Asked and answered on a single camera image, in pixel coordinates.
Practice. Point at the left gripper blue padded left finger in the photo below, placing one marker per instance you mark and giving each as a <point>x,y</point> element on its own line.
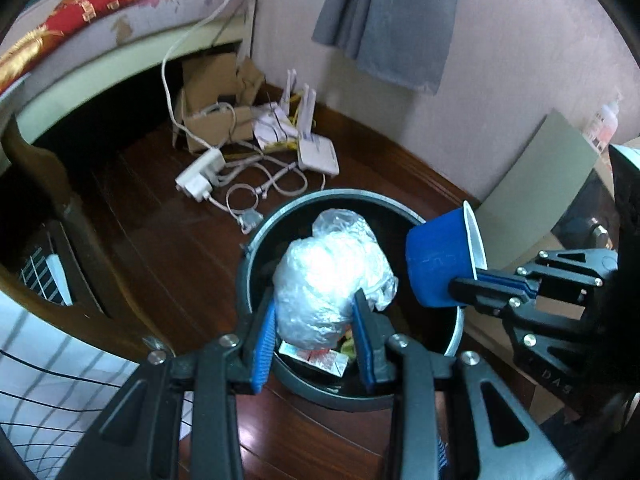
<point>137,435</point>

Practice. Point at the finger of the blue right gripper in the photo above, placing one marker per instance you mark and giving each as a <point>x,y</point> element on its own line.
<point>493,292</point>

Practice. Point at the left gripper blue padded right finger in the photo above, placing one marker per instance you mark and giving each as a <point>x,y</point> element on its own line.
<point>453,417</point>

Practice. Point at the blue paper cup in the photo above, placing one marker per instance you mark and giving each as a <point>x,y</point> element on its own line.
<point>440,250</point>

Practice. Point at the clear plastic bag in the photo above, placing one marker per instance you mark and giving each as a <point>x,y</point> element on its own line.
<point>316,281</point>

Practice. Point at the green cardboard sheet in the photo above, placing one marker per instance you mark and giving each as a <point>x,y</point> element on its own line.
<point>536,191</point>

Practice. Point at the white checkered tablecloth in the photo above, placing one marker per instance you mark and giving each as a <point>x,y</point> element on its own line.
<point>52,388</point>

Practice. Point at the red white wrapper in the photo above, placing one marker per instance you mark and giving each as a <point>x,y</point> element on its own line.
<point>327,361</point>

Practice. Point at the white pink bottle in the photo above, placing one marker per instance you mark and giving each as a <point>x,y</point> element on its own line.
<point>603,124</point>

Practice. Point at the white wifi router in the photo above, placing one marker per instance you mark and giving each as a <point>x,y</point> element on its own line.
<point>315,153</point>

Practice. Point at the grey hanging curtain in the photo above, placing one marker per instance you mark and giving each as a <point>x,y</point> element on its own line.
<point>403,42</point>

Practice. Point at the brown cardboard box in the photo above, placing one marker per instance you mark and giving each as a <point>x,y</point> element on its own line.
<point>215,104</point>

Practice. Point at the wooden chair frame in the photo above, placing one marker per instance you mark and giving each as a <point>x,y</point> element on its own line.
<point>40,209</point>

